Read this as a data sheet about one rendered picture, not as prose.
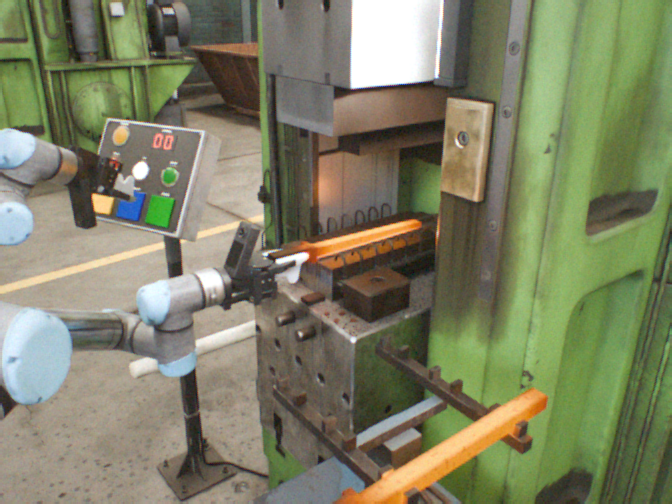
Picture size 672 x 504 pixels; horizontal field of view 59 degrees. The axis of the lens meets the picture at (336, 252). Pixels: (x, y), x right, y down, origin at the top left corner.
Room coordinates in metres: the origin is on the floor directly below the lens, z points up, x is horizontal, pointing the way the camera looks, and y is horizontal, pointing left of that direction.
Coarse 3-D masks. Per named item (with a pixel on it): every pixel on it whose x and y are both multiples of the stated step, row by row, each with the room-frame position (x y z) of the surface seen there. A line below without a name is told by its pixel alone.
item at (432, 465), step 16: (512, 400) 0.72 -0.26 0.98; (528, 400) 0.72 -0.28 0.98; (544, 400) 0.73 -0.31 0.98; (496, 416) 0.68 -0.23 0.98; (512, 416) 0.68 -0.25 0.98; (528, 416) 0.70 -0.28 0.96; (464, 432) 0.65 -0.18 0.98; (480, 432) 0.65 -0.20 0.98; (496, 432) 0.66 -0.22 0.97; (432, 448) 0.62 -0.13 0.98; (448, 448) 0.62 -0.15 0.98; (464, 448) 0.62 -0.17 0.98; (480, 448) 0.64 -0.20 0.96; (416, 464) 0.59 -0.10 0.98; (432, 464) 0.59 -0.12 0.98; (448, 464) 0.60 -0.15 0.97; (384, 480) 0.56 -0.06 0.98; (400, 480) 0.56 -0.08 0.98; (416, 480) 0.56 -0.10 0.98; (432, 480) 0.58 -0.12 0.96; (352, 496) 0.53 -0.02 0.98; (368, 496) 0.54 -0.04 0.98; (384, 496) 0.54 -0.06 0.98; (400, 496) 0.55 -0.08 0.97
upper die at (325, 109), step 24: (288, 96) 1.26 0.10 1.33; (312, 96) 1.19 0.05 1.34; (336, 96) 1.15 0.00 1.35; (360, 96) 1.18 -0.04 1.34; (384, 96) 1.22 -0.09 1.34; (408, 96) 1.26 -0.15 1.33; (432, 96) 1.31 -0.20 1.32; (288, 120) 1.26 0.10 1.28; (312, 120) 1.19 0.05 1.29; (336, 120) 1.15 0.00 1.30; (360, 120) 1.18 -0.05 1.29; (384, 120) 1.22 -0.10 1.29; (408, 120) 1.26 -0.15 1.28; (432, 120) 1.31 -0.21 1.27
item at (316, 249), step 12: (384, 228) 1.33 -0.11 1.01; (396, 228) 1.34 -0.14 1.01; (408, 228) 1.36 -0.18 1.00; (336, 240) 1.24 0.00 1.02; (348, 240) 1.25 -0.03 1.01; (360, 240) 1.27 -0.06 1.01; (276, 252) 1.15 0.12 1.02; (288, 252) 1.16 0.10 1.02; (300, 252) 1.17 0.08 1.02; (312, 252) 1.18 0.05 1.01; (324, 252) 1.21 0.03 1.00
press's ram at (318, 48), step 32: (288, 0) 1.26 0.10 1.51; (320, 0) 1.17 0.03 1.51; (352, 0) 1.10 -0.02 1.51; (384, 0) 1.15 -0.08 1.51; (416, 0) 1.20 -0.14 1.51; (288, 32) 1.26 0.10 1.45; (320, 32) 1.17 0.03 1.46; (352, 32) 1.10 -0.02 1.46; (384, 32) 1.15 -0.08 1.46; (416, 32) 1.20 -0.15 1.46; (288, 64) 1.26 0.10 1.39; (320, 64) 1.17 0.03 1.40; (352, 64) 1.10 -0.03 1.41; (384, 64) 1.15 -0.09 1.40; (416, 64) 1.20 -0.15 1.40
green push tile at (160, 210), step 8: (152, 200) 1.47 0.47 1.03; (160, 200) 1.46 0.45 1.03; (168, 200) 1.45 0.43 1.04; (152, 208) 1.46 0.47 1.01; (160, 208) 1.45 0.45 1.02; (168, 208) 1.44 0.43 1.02; (152, 216) 1.44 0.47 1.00; (160, 216) 1.44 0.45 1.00; (168, 216) 1.43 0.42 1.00; (152, 224) 1.44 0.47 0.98; (160, 224) 1.42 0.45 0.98; (168, 224) 1.42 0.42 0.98
